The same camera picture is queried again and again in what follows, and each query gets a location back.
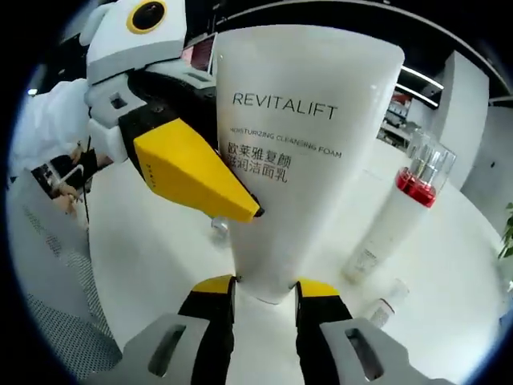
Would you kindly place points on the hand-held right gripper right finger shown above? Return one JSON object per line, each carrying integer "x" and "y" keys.
{"x": 320, "y": 337}

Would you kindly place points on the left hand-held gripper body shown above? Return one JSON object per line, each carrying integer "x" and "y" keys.
{"x": 120, "y": 48}

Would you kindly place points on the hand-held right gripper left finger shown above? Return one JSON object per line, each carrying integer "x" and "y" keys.
{"x": 208, "y": 333}

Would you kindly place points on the small skincare bottle red label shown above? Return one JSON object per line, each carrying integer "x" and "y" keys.
{"x": 386, "y": 305}

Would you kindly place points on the white skincare tube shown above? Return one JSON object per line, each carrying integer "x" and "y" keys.
{"x": 304, "y": 200}

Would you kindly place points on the white skincare bottle red collar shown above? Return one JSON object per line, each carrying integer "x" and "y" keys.
{"x": 394, "y": 224}

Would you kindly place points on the person's left hand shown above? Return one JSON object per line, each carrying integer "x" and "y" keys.
{"x": 90, "y": 160}

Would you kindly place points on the red-screen monitor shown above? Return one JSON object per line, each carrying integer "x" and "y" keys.
{"x": 202, "y": 54}

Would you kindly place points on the white mesh office chair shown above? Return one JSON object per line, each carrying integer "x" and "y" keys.
{"x": 68, "y": 313}

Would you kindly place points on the potted green plant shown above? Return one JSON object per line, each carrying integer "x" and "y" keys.
{"x": 508, "y": 232}

